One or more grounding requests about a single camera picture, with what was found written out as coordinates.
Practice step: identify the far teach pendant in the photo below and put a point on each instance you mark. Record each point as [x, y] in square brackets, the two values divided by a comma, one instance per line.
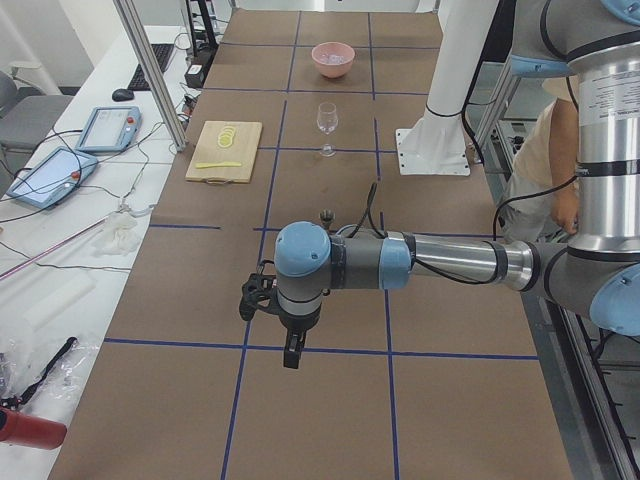
[109, 130]

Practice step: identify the white camera post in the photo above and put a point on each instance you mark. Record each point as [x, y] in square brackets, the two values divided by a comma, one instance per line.
[435, 145]

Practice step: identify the clear wine glass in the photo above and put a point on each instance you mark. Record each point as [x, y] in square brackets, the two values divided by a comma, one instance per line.
[327, 121]

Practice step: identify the person in beige shirt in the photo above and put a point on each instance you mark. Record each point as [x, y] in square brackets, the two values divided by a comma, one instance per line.
[539, 200]

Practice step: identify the steel double jigger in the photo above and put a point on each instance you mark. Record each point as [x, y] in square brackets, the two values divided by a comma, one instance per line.
[326, 217]

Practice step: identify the teach pendant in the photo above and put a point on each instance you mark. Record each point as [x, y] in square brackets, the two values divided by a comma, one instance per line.
[52, 180]
[109, 130]

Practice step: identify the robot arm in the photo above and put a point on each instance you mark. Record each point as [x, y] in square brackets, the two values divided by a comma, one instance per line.
[595, 274]

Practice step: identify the yellow plastic knife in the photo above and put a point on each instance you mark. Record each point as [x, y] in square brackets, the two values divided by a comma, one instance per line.
[223, 164]

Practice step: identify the red bottle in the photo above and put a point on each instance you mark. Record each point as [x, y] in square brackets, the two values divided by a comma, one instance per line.
[30, 431]

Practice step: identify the bamboo cutting board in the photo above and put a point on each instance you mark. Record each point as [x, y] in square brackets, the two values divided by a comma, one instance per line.
[244, 150]

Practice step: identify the white cloth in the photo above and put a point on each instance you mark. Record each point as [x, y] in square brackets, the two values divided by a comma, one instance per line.
[117, 236]

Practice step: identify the aluminium frame post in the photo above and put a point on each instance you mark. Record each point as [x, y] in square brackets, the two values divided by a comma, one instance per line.
[136, 33]

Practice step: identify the pink bowl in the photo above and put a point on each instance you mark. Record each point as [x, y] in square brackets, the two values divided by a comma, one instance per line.
[333, 59]

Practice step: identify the lemon slices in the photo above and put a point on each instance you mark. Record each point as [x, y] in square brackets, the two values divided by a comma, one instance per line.
[226, 136]

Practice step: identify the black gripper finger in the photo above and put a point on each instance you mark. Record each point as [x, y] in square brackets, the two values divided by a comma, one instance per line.
[289, 352]
[298, 346]

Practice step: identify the black computer mouse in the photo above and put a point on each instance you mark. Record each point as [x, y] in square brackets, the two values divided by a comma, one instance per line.
[122, 95]

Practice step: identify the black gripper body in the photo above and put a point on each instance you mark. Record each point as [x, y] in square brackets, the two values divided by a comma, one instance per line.
[295, 326]

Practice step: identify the near teach pendant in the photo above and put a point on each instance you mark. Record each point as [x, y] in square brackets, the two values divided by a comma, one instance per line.
[52, 180]

